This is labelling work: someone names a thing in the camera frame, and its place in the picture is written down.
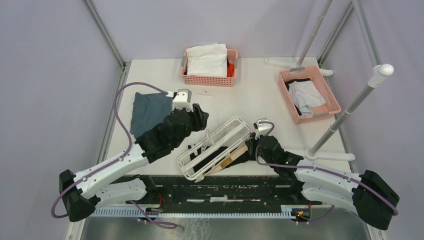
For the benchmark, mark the white crumpled cloth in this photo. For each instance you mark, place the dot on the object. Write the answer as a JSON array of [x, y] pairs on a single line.
[[207, 60]]

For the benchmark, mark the folded blue-grey cloth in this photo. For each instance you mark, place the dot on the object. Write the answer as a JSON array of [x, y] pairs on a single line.
[[148, 111]]

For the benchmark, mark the pink basket with white cloth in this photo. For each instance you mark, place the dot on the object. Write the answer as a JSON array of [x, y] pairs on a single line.
[[232, 58]]

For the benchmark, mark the black underwear beige waistband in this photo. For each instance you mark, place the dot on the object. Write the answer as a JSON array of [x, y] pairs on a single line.
[[238, 156]]

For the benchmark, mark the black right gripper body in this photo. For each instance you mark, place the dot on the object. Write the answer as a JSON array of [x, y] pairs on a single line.
[[266, 159]]

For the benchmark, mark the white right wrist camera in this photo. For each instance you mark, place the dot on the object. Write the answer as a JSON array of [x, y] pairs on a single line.
[[261, 127]]

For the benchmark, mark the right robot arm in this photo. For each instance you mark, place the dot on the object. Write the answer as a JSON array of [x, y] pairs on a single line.
[[367, 195]]

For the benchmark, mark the white clip hanger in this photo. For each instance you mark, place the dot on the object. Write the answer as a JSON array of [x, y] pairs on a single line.
[[217, 145]]

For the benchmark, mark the light grey underwear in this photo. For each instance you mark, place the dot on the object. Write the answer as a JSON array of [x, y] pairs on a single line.
[[305, 96]]

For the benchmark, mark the pink basket with underwear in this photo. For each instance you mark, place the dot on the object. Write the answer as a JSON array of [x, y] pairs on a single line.
[[313, 73]]

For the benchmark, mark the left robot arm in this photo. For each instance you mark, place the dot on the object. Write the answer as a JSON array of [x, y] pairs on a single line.
[[85, 191]]

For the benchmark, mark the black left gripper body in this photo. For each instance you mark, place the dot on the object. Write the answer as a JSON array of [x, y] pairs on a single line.
[[176, 142]]

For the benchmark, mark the metal drying rack stand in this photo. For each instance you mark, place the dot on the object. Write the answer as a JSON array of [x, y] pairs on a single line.
[[380, 73]]

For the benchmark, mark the small white loose clip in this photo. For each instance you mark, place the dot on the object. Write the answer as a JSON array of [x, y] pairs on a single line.
[[205, 93]]

